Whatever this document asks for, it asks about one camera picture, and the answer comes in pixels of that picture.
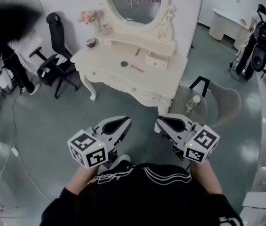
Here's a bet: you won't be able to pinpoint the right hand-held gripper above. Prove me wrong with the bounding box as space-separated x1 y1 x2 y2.
156 114 220 164

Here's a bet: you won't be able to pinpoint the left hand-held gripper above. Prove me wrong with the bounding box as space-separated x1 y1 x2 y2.
67 115 132 170

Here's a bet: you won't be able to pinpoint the small cream vanity drawer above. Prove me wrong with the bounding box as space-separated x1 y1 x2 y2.
144 50 169 70

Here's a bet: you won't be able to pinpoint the person's left forearm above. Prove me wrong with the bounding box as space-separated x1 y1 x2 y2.
66 165 98 195

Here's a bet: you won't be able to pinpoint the person's right forearm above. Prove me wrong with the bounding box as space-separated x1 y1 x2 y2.
189 159 223 195

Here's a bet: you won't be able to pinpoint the cream white vanity table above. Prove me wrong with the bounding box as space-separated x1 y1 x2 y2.
70 0 189 134

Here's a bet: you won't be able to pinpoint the oval vanity mirror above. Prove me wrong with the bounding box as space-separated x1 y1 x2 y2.
105 0 171 32

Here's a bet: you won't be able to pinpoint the clear plastic bottle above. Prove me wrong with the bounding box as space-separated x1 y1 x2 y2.
185 95 202 113

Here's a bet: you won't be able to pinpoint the person's white shoe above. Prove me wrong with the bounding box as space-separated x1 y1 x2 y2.
118 154 131 164

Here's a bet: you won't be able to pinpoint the grey round armchair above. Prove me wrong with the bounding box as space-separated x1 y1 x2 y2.
170 75 243 129

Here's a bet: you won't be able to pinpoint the person's black printed shirt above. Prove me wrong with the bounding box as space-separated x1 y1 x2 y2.
40 162 244 226

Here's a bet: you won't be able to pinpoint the black office chair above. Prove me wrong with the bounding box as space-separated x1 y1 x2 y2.
29 12 80 100

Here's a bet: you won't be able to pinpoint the brown round bowl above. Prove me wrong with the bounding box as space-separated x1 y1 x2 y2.
86 37 97 49

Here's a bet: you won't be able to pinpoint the black and white garment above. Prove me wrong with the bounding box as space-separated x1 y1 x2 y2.
52 54 68 66

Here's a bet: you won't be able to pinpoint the small glass jar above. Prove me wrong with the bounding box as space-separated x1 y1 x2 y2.
100 24 112 36

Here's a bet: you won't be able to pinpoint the black round bag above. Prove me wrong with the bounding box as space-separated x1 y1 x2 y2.
251 43 266 73

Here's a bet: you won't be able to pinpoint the pink flowers in vase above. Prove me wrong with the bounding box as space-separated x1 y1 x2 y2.
78 8 105 33

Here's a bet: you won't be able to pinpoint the white curved desk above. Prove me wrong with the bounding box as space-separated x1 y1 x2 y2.
208 8 253 50

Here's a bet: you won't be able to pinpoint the black backpack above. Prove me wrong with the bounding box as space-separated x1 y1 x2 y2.
254 20 266 49

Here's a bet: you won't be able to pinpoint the white cable with adapter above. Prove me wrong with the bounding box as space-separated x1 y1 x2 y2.
0 93 22 182

